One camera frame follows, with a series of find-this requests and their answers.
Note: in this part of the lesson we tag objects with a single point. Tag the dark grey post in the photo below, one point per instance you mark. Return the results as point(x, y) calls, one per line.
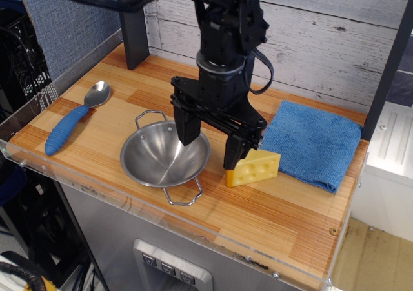
point(389, 72)
point(135, 40)

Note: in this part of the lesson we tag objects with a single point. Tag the blue handled metal spoon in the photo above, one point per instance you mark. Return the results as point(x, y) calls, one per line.
point(96, 96)

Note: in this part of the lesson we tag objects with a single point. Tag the dark grey right post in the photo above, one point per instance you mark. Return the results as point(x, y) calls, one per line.
point(389, 72)

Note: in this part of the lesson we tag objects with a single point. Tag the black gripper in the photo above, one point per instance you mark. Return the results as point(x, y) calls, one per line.
point(220, 98)

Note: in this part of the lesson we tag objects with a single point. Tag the small steel two-handled pan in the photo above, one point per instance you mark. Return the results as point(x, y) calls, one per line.
point(154, 156)

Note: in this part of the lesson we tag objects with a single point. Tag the grey metal cabinet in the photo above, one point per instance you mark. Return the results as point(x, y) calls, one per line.
point(110, 226)

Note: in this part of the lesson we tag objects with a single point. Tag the folded blue cloth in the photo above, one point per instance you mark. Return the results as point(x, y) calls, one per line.
point(316, 146)

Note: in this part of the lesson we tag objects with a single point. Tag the yellow toy cheese wedge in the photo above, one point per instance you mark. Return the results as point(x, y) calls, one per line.
point(257, 166)

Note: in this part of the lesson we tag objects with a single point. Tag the white metal block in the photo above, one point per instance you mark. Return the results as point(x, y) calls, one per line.
point(384, 196)

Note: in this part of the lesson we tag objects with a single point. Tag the silver control panel with buttons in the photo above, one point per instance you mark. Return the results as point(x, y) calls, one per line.
point(161, 270)

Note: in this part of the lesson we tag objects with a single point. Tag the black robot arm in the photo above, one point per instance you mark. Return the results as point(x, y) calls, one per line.
point(231, 31)

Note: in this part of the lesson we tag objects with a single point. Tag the dark grey left post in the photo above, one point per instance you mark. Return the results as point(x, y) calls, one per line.
point(135, 40)

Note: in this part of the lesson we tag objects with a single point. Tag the clear acrylic table guard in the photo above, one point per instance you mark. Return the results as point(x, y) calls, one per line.
point(289, 226)

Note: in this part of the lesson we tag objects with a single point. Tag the black equipment rack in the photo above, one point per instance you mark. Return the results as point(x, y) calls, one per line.
point(24, 72)

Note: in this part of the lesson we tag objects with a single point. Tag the yellow and black object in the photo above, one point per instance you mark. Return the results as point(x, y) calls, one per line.
point(14, 277)

